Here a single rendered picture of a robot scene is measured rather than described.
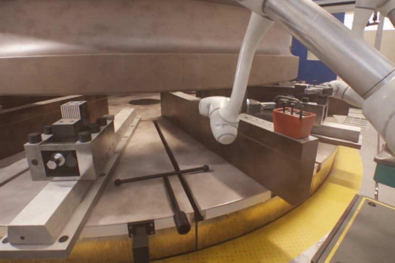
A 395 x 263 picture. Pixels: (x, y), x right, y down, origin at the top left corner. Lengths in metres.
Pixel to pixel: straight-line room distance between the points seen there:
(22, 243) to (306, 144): 1.36
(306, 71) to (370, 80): 6.02
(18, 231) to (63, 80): 0.92
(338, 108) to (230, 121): 2.84
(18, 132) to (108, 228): 1.41
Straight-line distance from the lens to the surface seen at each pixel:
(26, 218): 1.17
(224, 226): 1.43
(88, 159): 1.26
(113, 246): 1.36
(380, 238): 1.34
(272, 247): 1.54
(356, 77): 0.61
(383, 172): 0.82
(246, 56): 0.93
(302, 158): 1.22
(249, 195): 1.37
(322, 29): 0.63
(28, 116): 2.40
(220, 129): 0.90
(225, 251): 1.47
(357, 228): 1.34
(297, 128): 1.19
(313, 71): 6.56
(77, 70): 1.61
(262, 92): 3.42
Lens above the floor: 1.09
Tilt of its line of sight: 15 degrees down
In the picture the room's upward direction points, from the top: straight up
